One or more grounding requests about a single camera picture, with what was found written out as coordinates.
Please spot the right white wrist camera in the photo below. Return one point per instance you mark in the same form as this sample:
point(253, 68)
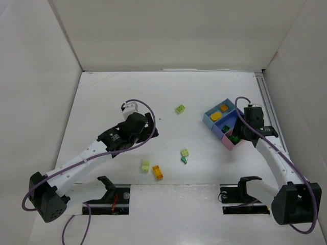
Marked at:
point(254, 105)

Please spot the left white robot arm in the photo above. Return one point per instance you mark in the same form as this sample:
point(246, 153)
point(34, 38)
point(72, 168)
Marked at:
point(54, 192)

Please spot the lime lego brick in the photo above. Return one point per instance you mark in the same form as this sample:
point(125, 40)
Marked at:
point(184, 153)
point(180, 109)

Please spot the orange long lego brick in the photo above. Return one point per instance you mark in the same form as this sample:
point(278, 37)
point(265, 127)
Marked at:
point(157, 172)

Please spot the small green lego piece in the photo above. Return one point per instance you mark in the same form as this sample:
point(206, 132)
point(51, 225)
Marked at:
point(184, 160)

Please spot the orange square lego brick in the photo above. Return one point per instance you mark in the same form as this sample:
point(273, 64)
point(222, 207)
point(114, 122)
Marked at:
point(224, 108)

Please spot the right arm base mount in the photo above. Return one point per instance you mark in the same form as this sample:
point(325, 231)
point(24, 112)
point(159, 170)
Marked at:
point(235, 199)

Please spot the orange oval lego piece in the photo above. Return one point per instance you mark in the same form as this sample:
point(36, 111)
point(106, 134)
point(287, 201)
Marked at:
point(216, 116)

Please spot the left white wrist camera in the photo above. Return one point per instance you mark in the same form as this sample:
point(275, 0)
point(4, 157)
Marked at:
point(128, 109)

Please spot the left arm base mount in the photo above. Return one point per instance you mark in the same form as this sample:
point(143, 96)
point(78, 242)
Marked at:
point(115, 200)

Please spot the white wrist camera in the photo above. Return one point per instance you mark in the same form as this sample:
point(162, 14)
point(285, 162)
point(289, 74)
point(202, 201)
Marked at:
point(128, 109)
point(254, 105)

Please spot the small green lego brick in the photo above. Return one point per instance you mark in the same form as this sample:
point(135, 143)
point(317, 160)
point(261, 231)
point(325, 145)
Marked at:
point(234, 139)

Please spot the pink container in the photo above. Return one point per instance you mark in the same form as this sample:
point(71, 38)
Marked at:
point(228, 144)

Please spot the lime lego brick upside down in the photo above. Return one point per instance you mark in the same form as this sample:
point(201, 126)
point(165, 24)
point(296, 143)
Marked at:
point(180, 109)

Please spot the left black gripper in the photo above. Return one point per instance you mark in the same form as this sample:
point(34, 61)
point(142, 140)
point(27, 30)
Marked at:
point(148, 126)

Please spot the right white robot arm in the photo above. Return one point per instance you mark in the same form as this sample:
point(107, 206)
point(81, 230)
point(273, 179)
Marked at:
point(296, 200)

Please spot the long green lego brick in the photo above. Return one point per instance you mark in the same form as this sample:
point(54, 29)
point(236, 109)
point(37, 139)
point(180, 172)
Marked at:
point(225, 129)

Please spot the pale yellow lego brick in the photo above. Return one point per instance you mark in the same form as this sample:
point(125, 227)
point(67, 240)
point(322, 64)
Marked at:
point(145, 166)

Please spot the aluminium rail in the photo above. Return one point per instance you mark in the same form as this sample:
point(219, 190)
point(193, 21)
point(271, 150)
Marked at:
point(267, 102)

